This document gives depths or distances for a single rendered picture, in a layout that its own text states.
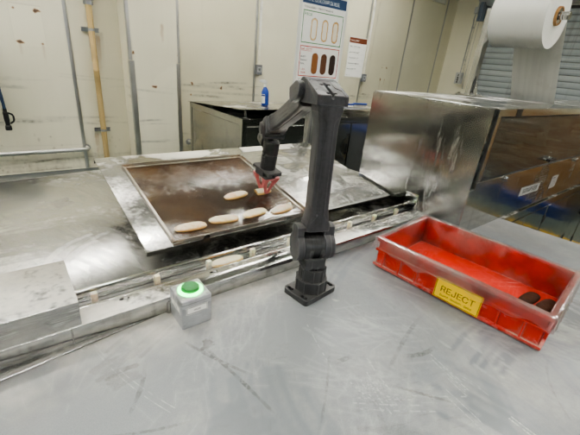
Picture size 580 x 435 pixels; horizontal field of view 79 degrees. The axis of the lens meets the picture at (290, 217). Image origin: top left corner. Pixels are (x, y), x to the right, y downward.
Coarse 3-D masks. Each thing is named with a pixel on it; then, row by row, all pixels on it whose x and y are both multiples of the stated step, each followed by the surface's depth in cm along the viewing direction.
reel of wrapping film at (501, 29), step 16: (496, 0) 165; (512, 0) 160; (528, 0) 155; (544, 0) 151; (560, 0) 154; (496, 16) 165; (512, 16) 160; (528, 16) 156; (544, 16) 151; (560, 16) 156; (496, 32) 168; (512, 32) 163; (528, 32) 159; (544, 32) 156; (560, 32) 166; (480, 48) 183; (544, 48) 165; (480, 64) 187
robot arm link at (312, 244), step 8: (312, 232) 90; (320, 232) 90; (312, 240) 88; (320, 240) 89; (312, 248) 88; (320, 248) 88; (312, 256) 89; (320, 256) 90; (304, 264) 89; (312, 264) 88; (320, 264) 89
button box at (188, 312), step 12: (180, 288) 78; (204, 288) 79; (180, 300) 75; (192, 300) 76; (204, 300) 78; (168, 312) 82; (180, 312) 76; (192, 312) 77; (204, 312) 79; (180, 324) 77; (192, 324) 78
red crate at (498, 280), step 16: (384, 256) 107; (432, 256) 119; (448, 256) 120; (400, 272) 104; (416, 272) 100; (464, 272) 111; (480, 272) 112; (496, 272) 113; (432, 288) 97; (512, 288) 105; (528, 288) 105; (480, 320) 90; (496, 320) 86; (512, 320) 84; (528, 320) 81; (512, 336) 84; (528, 336) 82; (544, 336) 83
